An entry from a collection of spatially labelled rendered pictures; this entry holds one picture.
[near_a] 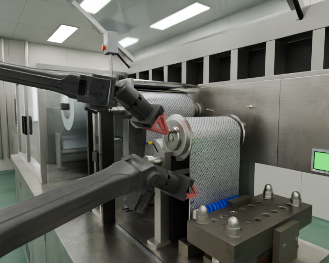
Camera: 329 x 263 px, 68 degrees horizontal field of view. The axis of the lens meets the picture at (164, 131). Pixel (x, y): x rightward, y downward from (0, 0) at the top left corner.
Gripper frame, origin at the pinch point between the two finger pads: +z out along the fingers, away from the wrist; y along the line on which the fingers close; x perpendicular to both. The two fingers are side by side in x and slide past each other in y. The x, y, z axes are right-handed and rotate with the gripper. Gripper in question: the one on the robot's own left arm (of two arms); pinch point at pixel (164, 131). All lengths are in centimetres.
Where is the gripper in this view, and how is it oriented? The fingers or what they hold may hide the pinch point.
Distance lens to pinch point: 73.9
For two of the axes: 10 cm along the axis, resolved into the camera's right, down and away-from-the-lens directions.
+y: 6.1, 1.1, -7.9
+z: 6.1, 5.8, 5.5
